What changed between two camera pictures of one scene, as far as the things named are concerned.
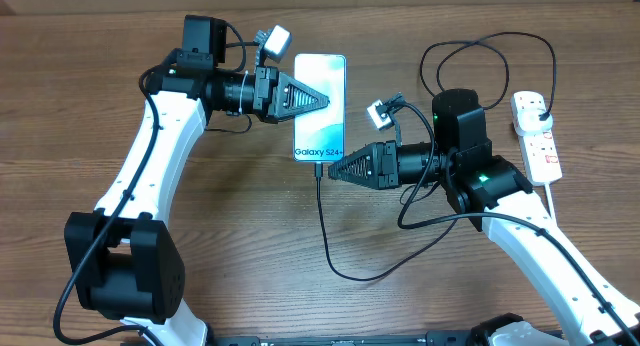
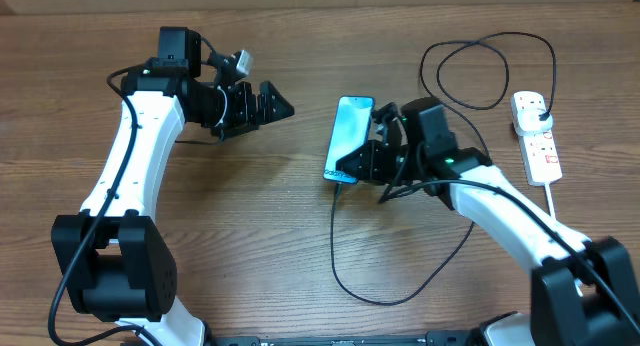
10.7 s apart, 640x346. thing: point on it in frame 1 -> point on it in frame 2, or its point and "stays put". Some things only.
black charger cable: x=466 y=42 -> x=370 y=301
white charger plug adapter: x=529 y=123 stays put
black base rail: x=456 y=338 stays put
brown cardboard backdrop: x=121 y=0 stays put
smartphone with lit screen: x=320 y=134 -> x=351 y=130
